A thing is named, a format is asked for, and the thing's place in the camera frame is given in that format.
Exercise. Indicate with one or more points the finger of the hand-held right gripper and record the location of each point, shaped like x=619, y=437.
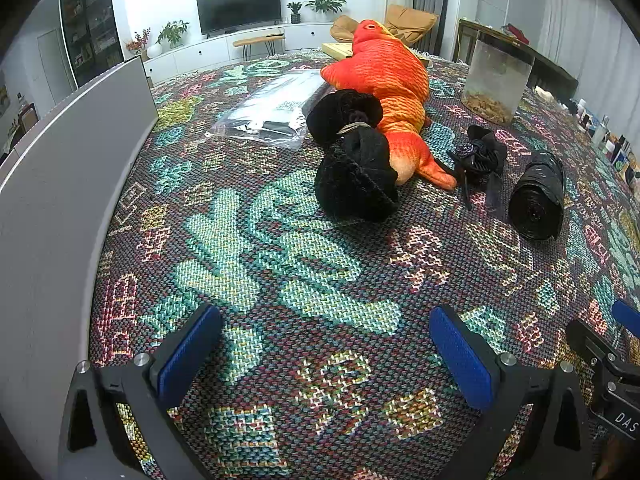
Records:
x=595, y=347
x=629, y=317

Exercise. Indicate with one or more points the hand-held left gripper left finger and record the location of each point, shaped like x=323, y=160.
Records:
x=187, y=355

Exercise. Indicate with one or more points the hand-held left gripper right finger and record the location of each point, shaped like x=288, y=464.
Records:
x=460, y=355

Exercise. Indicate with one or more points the black garbage bag roll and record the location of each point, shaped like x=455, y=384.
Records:
x=537, y=195

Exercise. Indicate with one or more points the white cardboard box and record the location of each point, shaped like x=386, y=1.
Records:
x=60, y=210

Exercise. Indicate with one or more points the black fuzzy cloth bundle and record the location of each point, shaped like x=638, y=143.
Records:
x=355, y=175

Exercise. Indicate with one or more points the clear plastic zip bag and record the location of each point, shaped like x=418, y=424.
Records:
x=270, y=105

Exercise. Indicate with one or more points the orange fish plush toy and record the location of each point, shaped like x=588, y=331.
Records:
x=395, y=90

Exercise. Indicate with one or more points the colourful patterned woven blanket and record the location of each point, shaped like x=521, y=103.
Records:
x=310, y=270

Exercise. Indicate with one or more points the row of small bottles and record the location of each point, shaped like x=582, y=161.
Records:
x=605, y=135

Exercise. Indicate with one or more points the clear plastic jar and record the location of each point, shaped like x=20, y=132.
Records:
x=492, y=80

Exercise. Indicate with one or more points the dark dining table with chairs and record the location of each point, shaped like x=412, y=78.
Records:
x=20, y=125

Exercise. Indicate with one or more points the white television cabinet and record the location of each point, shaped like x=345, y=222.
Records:
x=200, y=55

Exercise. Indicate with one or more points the white sheer curtain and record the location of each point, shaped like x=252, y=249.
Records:
x=585, y=20

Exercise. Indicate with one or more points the red cloth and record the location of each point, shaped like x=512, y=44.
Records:
x=516, y=34

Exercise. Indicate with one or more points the round white vase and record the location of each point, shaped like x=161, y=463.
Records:
x=154, y=50

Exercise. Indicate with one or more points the red flowers in vase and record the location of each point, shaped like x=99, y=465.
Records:
x=139, y=42

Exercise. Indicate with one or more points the small wooden bench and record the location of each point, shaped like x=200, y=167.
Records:
x=257, y=40

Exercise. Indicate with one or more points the leafy potted plant white pot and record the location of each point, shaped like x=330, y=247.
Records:
x=172, y=32

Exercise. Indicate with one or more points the white door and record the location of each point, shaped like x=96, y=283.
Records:
x=55, y=60

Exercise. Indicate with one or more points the flat beige box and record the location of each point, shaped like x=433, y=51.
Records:
x=337, y=50

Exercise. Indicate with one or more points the orange lounge chair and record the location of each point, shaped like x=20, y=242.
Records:
x=410, y=22

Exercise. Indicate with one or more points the black glass display cabinet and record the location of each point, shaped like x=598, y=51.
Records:
x=90, y=20

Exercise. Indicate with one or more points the flat screen television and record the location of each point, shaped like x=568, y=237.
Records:
x=239, y=9

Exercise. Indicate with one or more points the small potted plant black pot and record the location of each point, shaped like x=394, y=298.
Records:
x=295, y=14

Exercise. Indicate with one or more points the large green potted plant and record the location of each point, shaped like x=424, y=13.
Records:
x=325, y=4

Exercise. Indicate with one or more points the dark wooden railing frame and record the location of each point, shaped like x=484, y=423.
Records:
x=550, y=70

